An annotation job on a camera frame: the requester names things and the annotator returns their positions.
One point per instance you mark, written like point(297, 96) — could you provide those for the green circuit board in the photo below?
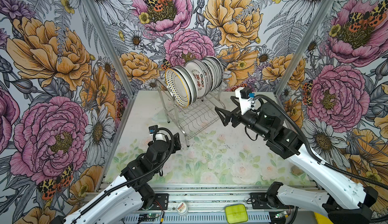
point(151, 217)

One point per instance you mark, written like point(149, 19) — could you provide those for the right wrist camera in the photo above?
point(245, 98)

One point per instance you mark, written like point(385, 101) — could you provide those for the green square box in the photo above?
point(236, 214)

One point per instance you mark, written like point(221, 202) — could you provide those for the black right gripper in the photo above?
point(237, 114)

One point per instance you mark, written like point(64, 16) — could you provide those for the aluminium corner post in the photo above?
point(306, 39)
point(103, 34)

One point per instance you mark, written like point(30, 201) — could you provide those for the silver wire dish rack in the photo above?
point(194, 119)

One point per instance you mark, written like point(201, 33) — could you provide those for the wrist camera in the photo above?
point(245, 98)
point(156, 131)

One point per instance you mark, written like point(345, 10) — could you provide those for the yellow box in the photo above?
point(322, 219)

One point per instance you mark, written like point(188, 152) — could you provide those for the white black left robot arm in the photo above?
point(130, 191)

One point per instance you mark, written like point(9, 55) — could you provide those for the red floral pattern plate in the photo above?
point(206, 71)

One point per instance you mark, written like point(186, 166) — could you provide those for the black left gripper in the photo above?
point(177, 144)

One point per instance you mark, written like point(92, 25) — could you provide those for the yellow rim dotted plate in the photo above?
point(179, 87)

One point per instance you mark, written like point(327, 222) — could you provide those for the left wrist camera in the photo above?
point(156, 131)

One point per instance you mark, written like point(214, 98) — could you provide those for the black striped rim plate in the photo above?
point(200, 79)

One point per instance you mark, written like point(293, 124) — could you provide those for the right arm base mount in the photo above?
point(261, 201)

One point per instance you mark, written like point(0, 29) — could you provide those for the black geometric pattern plate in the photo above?
point(191, 82)

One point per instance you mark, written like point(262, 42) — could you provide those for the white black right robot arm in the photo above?
point(342, 200)

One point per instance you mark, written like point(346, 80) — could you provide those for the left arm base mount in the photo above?
point(160, 202)

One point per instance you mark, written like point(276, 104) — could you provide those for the left aluminium corner post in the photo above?
point(103, 34)

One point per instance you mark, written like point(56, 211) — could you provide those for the right aluminium corner post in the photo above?
point(306, 39)

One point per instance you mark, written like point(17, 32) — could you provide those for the round tape roll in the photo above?
point(182, 208)

